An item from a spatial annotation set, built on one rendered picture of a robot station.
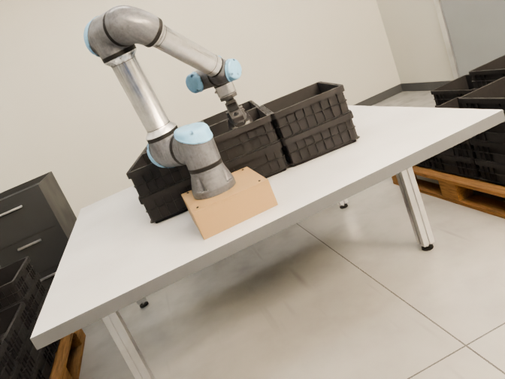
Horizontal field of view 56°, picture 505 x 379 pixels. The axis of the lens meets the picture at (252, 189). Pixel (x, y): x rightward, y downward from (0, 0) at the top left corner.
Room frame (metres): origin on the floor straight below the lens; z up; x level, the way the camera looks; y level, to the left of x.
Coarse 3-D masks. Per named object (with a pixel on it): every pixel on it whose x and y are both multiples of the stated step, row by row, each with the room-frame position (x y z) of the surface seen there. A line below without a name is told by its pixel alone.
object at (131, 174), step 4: (140, 156) 2.12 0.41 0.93; (136, 160) 2.05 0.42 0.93; (136, 164) 1.98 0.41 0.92; (152, 164) 1.79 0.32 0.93; (132, 168) 1.88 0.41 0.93; (140, 168) 1.79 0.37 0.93; (144, 168) 1.79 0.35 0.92; (148, 168) 1.79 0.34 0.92; (152, 168) 1.79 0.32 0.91; (128, 172) 1.81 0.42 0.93; (132, 172) 1.79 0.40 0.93; (136, 172) 1.79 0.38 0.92; (140, 172) 1.79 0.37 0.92; (144, 172) 1.79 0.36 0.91; (128, 176) 1.79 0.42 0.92; (132, 176) 1.79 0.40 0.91; (136, 176) 1.79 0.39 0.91
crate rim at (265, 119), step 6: (252, 108) 2.18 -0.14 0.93; (258, 108) 2.12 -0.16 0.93; (270, 114) 1.80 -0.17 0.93; (258, 120) 1.78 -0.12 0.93; (264, 120) 1.78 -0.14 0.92; (270, 120) 1.79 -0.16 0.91; (210, 126) 2.17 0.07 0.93; (240, 126) 1.79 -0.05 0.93; (246, 126) 1.78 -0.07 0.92; (252, 126) 1.78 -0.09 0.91; (228, 132) 1.79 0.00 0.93; (234, 132) 1.79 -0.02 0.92; (240, 132) 1.78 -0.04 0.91; (216, 138) 1.79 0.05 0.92; (222, 138) 1.79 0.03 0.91
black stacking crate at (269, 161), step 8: (272, 144) 1.79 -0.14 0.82; (280, 144) 1.79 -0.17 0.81; (256, 152) 1.78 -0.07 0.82; (264, 152) 1.78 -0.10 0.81; (272, 152) 1.80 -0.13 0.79; (280, 152) 1.80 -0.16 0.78; (232, 160) 1.80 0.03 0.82; (240, 160) 1.79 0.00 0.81; (248, 160) 1.78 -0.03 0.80; (256, 160) 1.80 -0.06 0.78; (264, 160) 1.80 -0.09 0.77; (272, 160) 1.79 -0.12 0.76; (280, 160) 1.80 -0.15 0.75; (232, 168) 1.80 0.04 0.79; (240, 168) 1.80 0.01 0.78; (256, 168) 1.80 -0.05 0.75; (264, 168) 1.80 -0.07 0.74; (272, 168) 1.80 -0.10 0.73; (280, 168) 1.79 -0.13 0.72; (264, 176) 1.79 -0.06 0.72
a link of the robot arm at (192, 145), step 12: (180, 132) 1.51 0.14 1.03; (192, 132) 1.50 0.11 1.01; (204, 132) 1.51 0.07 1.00; (180, 144) 1.51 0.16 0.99; (192, 144) 1.49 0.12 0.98; (204, 144) 1.50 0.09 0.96; (180, 156) 1.53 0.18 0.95; (192, 156) 1.50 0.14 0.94; (204, 156) 1.49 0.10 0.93; (216, 156) 1.52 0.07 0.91; (192, 168) 1.51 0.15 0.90
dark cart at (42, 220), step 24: (24, 192) 3.06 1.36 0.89; (48, 192) 3.24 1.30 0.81; (0, 216) 3.01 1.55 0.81; (24, 216) 3.05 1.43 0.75; (48, 216) 3.07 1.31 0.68; (72, 216) 3.56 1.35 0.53; (0, 240) 3.02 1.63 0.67; (24, 240) 3.04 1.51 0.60; (48, 240) 3.06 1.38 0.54; (0, 264) 3.00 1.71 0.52; (48, 264) 3.05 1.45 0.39; (48, 288) 3.03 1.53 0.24
